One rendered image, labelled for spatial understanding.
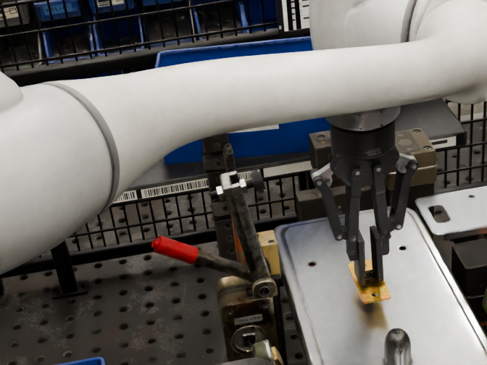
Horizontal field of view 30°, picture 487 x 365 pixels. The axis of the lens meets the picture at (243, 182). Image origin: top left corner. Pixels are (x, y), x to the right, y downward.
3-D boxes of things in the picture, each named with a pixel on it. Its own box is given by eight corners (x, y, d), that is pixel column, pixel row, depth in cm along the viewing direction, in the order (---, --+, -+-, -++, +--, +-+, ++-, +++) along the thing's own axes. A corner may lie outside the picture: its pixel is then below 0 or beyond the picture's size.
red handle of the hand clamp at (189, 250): (274, 282, 114) (158, 245, 108) (265, 295, 115) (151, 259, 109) (268, 263, 117) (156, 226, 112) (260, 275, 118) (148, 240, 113)
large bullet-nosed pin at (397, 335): (414, 377, 109) (414, 336, 105) (388, 382, 109) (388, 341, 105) (406, 359, 111) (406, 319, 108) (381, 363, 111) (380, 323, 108)
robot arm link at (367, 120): (411, 82, 99) (411, 129, 102) (388, 49, 107) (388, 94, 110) (329, 95, 98) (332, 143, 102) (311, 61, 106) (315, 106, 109)
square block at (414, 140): (437, 329, 157) (438, 149, 138) (391, 337, 156) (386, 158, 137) (422, 300, 163) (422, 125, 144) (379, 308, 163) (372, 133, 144)
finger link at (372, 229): (369, 226, 116) (375, 224, 116) (372, 269, 120) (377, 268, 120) (375, 239, 113) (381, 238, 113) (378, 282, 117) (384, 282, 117)
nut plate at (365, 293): (392, 299, 115) (392, 291, 115) (363, 304, 115) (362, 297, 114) (375, 260, 122) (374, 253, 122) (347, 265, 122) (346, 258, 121)
